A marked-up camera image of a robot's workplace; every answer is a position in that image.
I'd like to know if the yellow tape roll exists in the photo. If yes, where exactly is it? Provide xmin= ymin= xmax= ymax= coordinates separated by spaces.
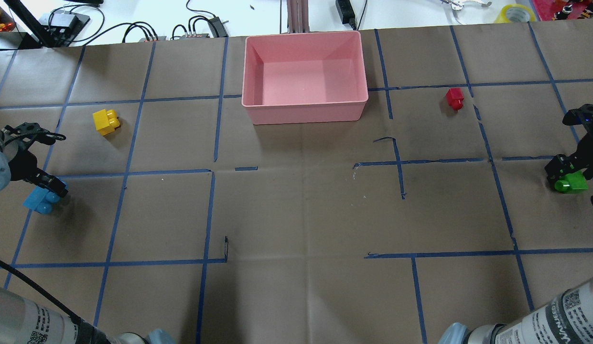
xmin=494 ymin=3 xmax=536 ymax=23

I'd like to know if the red parts tray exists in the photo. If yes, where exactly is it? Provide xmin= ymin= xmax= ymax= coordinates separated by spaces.
xmin=530 ymin=0 xmax=593 ymax=22

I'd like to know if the aluminium frame post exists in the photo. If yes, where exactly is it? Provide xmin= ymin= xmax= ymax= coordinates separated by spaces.
xmin=287 ymin=0 xmax=310 ymax=33

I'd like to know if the black usb hub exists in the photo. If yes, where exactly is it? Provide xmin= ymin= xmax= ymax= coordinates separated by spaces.
xmin=207 ymin=17 xmax=229 ymax=38

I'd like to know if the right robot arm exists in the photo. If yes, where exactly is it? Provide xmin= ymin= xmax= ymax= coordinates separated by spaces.
xmin=439 ymin=277 xmax=593 ymax=344

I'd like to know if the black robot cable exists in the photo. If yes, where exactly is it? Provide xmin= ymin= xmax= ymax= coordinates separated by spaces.
xmin=0 ymin=255 xmax=86 ymax=330

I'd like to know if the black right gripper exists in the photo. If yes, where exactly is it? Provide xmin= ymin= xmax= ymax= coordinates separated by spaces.
xmin=545 ymin=134 xmax=593 ymax=186

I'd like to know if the black device box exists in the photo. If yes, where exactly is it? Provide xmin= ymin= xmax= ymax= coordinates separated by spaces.
xmin=45 ymin=10 xmax=90 ymax=36

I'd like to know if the green toy block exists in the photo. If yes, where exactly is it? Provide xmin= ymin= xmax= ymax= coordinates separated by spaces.
xmin=552 ymin=171 xmax=588 ymax=194

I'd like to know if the red toy block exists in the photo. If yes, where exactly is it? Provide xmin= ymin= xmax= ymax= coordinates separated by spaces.
xmin=445 ymin=87 xmax=464 ymax=111

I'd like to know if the black power adapter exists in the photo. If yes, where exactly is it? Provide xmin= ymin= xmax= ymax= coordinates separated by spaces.
xmin=335 ymin=0 xmax=356 ymax=29

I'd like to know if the blue toy block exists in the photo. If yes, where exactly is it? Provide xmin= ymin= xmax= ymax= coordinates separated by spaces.
xmin=22 ymin=185 xmax=62 ymax=214

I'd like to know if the yellow toy block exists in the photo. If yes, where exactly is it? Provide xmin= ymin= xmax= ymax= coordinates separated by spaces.
xmin=92 ymin=109 xmax=121 ymax=136

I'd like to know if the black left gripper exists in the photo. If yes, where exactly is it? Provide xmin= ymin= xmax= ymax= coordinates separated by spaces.
xmin=7 ymin=122 xmax=68 ymax=198

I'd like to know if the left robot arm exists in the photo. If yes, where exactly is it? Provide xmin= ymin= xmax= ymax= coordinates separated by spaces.
xmin=0 ymin=122 xmax=174 ymax=344

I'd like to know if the grabber reach tool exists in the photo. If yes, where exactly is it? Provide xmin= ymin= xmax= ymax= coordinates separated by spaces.
xmin=440 ymin=0 xmax=492 ymax=21

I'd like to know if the pink plastic box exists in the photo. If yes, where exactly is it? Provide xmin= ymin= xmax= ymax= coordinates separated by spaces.
xmin=241 ymin=31 xmax=368 ymax=126

